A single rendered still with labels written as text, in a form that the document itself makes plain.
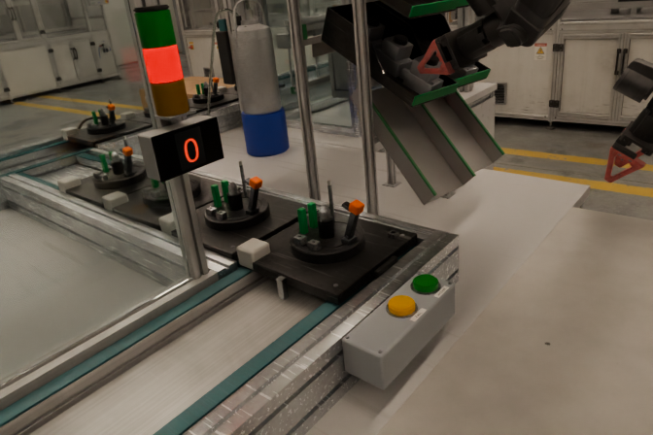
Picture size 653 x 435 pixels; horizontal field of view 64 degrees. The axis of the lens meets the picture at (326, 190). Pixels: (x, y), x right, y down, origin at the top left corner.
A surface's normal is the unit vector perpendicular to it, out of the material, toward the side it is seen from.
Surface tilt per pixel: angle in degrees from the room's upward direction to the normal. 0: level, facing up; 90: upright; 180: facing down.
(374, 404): 0
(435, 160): 45
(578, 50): 90
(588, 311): 0
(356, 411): 0
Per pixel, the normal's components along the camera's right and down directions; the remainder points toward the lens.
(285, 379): -0.10, -0.92
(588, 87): -0.61, 0.36
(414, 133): 0.39, -0.48
